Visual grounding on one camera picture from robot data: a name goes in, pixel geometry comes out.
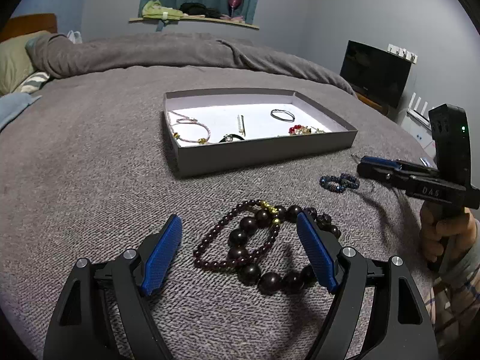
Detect white wall sockets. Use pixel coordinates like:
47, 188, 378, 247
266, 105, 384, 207
387, 43, 419, 65

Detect thin silver bangle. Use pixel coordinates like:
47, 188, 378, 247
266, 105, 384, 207
270, 108, 296, 122

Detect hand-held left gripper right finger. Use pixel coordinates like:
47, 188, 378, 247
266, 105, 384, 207
296, 210, 439, 360

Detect striped pillow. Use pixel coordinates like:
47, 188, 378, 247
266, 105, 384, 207
13, 70, 52, 95

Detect light blue blanket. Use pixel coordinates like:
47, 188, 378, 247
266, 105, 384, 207
0, 92, 43, 133

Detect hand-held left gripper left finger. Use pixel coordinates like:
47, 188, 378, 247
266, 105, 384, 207
43, 214, 183, 360

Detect black bag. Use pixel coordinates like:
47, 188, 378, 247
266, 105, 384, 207
179, 2, 208, 17

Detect wooden television stand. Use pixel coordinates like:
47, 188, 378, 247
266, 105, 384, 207
354, 91, 399, 121

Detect large dark bead bracelet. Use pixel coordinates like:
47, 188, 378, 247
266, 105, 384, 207
228, 204, 343, 296

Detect white router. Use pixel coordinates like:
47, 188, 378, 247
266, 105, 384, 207
406, 91, 432, 121

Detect green cloth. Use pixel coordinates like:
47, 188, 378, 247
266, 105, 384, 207
141, 0, 185, 33

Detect wooden window sill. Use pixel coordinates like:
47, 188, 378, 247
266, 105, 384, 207
129, 15, 260, 30

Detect person's right hand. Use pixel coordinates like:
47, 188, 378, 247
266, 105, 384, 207
419, 204, 480, 268

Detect white box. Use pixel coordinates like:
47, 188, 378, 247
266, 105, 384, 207
399, 114, 438, 155

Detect black television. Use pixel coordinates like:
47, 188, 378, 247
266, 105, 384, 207
339, 40, 413, 109

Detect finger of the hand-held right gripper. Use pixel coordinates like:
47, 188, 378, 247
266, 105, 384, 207
362, 156, 440, 176
357, 163, 413, 192

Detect grey duvet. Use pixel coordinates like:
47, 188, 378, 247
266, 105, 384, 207
25, 32, 358, 97

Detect person's right forearm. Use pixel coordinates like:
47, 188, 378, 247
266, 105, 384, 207
430, 221, 480, 350

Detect pink cord bracelet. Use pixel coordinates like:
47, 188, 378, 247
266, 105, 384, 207
168, 110, 212, 146

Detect blue beaded bracelet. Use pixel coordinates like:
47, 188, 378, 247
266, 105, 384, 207
319, 173, 361, 193

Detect shallow grey cardboard box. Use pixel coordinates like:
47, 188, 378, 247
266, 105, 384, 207
163, 88, 358, 179

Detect small garnet bead bracelet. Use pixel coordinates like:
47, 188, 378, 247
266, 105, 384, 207
193, 199, 281, 271

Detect wooden headboard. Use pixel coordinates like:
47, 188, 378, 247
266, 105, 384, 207
0, 13, 58, 43

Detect red bead gold brooch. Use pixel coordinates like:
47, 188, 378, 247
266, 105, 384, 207
287, 124, 328, 136

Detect olive green pillow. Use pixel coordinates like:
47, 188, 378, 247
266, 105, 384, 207
0, 30, 52, 97

